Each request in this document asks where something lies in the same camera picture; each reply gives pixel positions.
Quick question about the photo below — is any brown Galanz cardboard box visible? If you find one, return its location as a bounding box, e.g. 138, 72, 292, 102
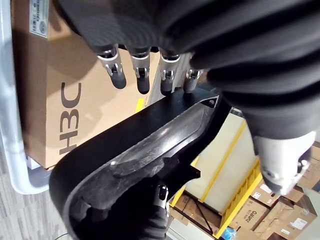
233, 196, 272, 232

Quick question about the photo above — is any yellow sticker on cardboard box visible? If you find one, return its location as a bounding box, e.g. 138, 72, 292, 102
135, 98, 146, 114

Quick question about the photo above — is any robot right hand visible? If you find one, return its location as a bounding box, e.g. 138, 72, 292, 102
139, 184, 172, 240

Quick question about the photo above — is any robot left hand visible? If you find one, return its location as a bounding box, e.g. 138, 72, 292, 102
53, 0, 320, 196

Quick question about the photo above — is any blue packet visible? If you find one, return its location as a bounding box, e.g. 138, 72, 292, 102
221, 226, 237, 240

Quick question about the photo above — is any yellow metal shelf frame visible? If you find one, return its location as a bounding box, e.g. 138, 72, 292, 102
169, 107, 266, 239

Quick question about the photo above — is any white label on cardboard box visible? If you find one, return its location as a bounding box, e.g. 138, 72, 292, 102
29, 0, 52, 39

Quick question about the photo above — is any grey plastic box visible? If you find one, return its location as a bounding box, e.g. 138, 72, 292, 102
0, 0, 51, 196

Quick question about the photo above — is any brown cardboard box white label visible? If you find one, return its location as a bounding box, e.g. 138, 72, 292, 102
252, 199, 319, 240
249, 182, 281, 208

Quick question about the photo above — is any brown H3C cardboard box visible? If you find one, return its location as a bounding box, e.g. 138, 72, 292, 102
11, 0, 165, 171

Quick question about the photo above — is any black sole-shaped part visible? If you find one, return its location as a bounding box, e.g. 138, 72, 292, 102
48, 86, 234, 240

